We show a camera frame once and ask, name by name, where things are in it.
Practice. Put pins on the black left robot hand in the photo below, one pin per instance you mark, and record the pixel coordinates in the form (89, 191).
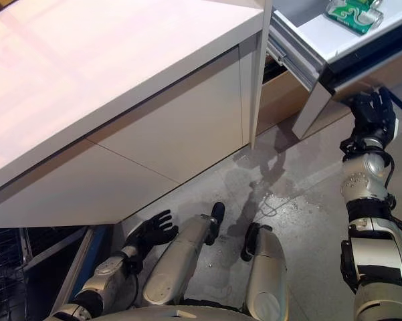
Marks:
(154, 230)

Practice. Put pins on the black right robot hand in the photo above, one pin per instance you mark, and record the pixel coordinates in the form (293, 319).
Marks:
(374, 117)

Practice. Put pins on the white fridge drawer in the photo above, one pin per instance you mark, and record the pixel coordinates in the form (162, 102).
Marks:
(321, 43)

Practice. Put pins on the dark green drink can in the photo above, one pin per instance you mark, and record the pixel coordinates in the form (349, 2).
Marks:
(351, 18)

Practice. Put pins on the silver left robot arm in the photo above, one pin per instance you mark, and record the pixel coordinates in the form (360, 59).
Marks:
(110, 271)

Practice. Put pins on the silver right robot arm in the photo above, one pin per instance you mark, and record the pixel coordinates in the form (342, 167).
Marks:
(371, 247)

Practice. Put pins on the silver left robot leg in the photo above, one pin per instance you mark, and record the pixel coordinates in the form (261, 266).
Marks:
(180, 261)

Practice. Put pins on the silver robot leg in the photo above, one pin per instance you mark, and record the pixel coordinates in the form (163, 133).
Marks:
(267, 267)
(180, 261)

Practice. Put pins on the grey robot torso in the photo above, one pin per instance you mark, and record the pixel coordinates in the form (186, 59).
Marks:
(154, 314)

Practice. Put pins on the silver right robot leg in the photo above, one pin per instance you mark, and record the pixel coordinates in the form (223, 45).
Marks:
(267, 267)

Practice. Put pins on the tall white cabinet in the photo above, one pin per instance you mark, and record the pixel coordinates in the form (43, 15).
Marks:
(260, 67)

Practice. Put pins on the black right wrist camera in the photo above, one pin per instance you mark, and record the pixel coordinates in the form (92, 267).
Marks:
(351, 145)

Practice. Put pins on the grey metal frame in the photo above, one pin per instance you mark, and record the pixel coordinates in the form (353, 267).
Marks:
(77, 254)

